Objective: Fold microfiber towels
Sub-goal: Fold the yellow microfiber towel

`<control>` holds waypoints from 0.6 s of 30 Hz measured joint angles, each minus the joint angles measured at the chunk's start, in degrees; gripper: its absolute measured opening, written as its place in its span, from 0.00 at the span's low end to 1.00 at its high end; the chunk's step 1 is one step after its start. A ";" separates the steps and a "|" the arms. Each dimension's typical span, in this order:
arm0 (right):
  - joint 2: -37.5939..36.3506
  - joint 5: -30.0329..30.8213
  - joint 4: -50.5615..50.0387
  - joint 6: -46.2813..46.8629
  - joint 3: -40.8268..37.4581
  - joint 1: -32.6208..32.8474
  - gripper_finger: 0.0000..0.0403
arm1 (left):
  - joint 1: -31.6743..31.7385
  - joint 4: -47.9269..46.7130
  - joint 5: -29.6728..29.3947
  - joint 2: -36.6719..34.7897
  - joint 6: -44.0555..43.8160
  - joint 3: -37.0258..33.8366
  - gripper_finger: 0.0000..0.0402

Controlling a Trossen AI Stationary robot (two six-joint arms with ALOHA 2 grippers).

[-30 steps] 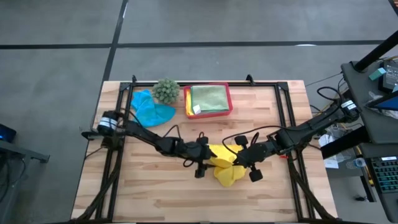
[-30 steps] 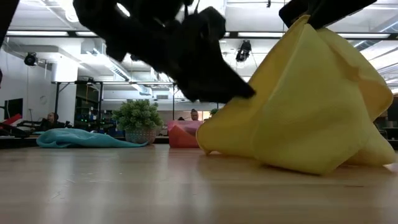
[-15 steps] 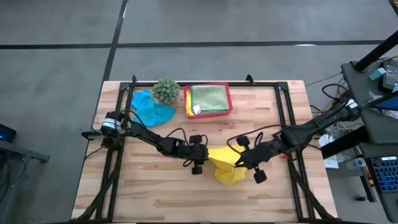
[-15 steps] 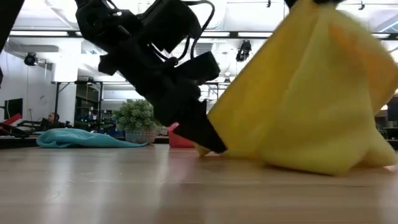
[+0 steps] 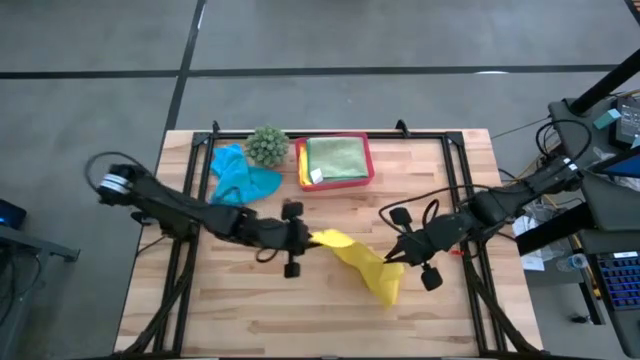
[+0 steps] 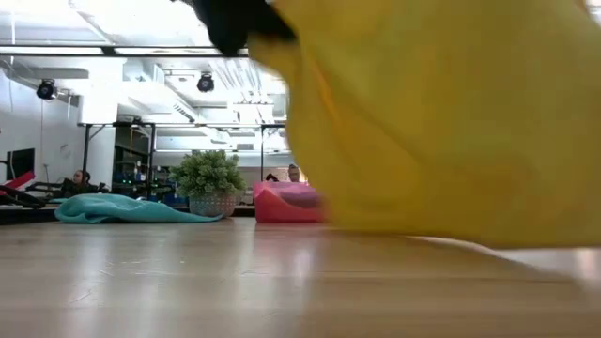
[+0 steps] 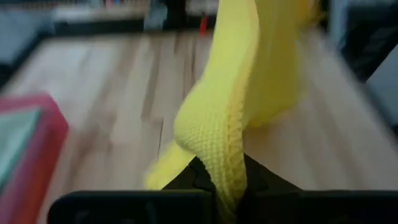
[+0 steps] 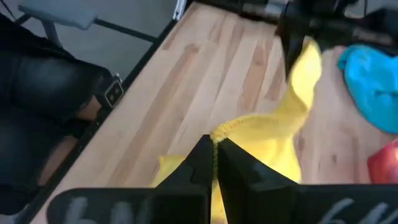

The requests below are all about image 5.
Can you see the teal block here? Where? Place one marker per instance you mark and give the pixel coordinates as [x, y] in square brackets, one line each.
[606, 119]

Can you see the black aluminium table frame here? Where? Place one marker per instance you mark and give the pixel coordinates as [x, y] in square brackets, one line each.
[455, 137]

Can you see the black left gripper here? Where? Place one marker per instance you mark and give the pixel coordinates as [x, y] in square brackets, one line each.
[292, 232]

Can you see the white crumpled paper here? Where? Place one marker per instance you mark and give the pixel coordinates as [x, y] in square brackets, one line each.
[525, 225]

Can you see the blue microfiber towel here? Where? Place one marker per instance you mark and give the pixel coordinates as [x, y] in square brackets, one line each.
[240, 175]

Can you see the green artificial potted plant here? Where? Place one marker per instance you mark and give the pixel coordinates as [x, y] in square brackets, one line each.
[266, 146]

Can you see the laptop with blue screen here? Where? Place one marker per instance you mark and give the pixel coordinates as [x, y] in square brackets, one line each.
[625, 167]

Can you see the grey metal desk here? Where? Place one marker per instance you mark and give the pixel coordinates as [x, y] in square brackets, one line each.
[30, 240]

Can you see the black slanted pole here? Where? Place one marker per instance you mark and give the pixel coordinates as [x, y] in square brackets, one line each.
[600, 87]

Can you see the black tablet device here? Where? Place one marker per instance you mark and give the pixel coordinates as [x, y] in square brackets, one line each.
[629, 125]

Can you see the blue-keyed keyboard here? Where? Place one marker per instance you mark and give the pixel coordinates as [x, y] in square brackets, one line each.
[620, 282]

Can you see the green microfiber towel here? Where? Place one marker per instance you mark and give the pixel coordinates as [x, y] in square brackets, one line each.
[337, 157]

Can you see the yellow microfiber towel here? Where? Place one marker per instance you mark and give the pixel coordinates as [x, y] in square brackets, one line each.
[305, 167]
[370, 265]

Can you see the black keyboard desk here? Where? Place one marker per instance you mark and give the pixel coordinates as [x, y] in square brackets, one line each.
[600, 240]

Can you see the orange microfiber towel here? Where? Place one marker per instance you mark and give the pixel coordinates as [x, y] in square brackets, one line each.
[301, 172]

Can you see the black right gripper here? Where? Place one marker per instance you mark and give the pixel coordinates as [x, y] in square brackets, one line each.
[425, 240]

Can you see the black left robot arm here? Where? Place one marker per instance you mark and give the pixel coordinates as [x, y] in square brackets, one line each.
[175, 205]

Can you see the black side desk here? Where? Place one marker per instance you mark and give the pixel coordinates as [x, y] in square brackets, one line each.
[600, 200]

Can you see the pink plastic bin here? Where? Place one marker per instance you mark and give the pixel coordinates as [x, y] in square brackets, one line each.
[371, 165]

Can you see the clear plastic bottle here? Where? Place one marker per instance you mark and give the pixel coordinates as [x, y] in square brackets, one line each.
[575, 262]

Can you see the black device with blue light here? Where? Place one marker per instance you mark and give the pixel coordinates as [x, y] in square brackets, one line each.
[12, 215]

